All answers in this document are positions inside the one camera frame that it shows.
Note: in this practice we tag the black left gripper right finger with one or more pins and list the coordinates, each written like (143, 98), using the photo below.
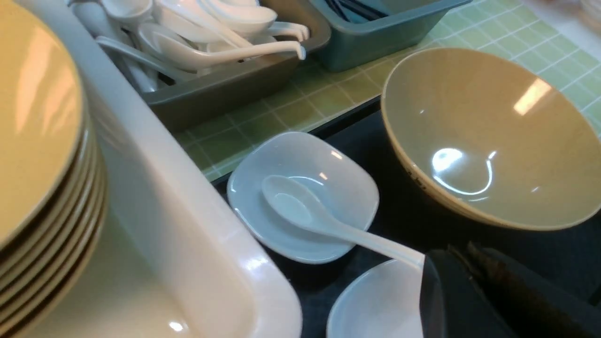
(525, 303)

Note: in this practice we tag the white ceramic soup spoon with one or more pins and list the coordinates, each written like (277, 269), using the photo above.
(299, 206)

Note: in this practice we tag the pile of white spoons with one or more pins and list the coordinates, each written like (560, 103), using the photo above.
(183, 39)

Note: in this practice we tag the black plastic serving tray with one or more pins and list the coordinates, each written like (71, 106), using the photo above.
(409, 216)

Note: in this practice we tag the white square dish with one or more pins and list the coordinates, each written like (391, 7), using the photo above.
(345, 188)
(381, 303)

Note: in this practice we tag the blue plastic chopstick bin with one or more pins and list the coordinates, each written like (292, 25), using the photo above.
(358, 41)

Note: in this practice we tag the grey plastic spoon bin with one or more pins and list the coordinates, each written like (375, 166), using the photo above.
(182, 105)

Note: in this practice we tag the large white plastic tub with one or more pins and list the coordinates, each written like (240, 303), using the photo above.
(173, 260)

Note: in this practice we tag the stack of tan bowls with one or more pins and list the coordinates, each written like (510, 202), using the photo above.
(54, 182)

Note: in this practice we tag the bundle of black chopsticks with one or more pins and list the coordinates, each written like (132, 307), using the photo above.
(362, 10)

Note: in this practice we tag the green checkered tablecloth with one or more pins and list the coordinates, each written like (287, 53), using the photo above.
(552, 38)

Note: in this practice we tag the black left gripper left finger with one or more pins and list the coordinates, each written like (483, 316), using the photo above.
(452, 305)

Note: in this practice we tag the tan noodle bowl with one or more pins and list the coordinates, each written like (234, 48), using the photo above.
(492, 141)

